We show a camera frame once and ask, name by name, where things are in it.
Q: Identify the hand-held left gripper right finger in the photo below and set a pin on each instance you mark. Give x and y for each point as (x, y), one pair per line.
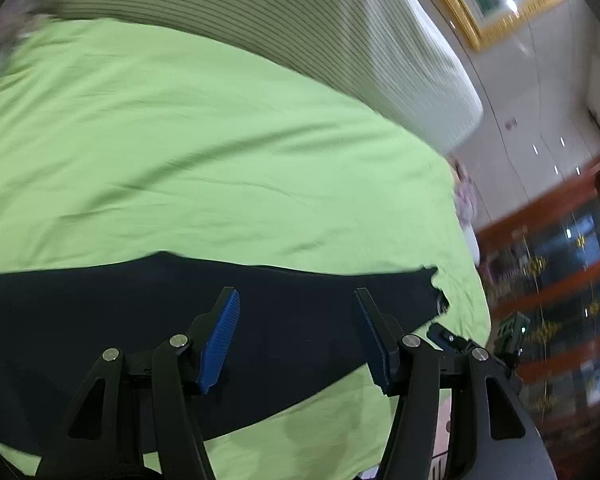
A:
(378, 355)

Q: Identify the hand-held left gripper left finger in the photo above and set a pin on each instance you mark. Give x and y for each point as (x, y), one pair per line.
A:
(221, 337)

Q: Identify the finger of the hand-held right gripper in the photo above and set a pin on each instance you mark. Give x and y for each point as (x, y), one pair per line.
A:
(450, 337)

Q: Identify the black pants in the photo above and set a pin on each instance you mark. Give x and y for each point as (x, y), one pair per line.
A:
(130, 300)

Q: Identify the wooden glass cabinet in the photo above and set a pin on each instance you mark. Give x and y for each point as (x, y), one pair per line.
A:
(560, 270)

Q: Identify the floral cloth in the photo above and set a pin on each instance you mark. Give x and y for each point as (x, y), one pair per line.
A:
(10, 25)
(464, 195)

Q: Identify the green bed sheet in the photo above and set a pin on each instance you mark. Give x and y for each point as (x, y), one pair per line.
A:
(205, 160)

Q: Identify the gold framed picture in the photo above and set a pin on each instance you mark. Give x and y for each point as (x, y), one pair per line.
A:
(485, 20)

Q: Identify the white striped pillow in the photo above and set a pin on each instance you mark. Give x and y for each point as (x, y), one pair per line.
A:
(290, 20)

